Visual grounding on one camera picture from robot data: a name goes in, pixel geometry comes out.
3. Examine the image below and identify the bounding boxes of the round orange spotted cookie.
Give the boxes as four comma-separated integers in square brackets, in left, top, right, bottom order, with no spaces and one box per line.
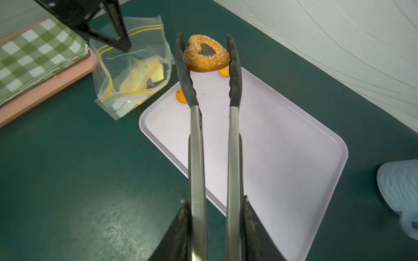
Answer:
[176,88,187,104]

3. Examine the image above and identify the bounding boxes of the metal tongs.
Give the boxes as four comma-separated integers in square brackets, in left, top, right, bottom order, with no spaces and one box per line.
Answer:
[175,33,246,261]

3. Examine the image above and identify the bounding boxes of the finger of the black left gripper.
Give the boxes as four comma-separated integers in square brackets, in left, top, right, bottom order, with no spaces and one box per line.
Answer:
[76,0,132,52]

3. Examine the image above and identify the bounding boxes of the light blue ceramic mug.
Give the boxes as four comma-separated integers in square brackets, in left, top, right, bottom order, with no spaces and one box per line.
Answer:
[376,159,418,240]

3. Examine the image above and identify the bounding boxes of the resealable bag with duck print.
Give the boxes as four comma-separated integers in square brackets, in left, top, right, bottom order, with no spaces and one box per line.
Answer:
[89,16,175,120]

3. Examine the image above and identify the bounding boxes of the pink tray with checked cloth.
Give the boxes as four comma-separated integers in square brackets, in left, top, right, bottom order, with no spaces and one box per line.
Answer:
[1,18,95,126]

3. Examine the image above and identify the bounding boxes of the lilac plastic tray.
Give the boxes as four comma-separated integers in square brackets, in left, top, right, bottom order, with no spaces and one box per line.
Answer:
[138,66,349,261]

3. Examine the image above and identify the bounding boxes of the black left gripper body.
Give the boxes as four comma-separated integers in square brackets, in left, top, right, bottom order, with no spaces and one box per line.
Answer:
[35,0,107,33]

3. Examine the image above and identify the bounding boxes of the brown heart cookie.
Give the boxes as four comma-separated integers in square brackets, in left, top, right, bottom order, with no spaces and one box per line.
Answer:
[182,34,231,72]

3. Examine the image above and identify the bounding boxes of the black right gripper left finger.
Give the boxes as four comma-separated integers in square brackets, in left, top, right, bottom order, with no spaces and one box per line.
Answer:
[148,201,190,261]

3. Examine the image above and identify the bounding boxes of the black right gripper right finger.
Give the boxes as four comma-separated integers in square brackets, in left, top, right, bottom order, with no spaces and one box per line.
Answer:
[243,196,286,261]

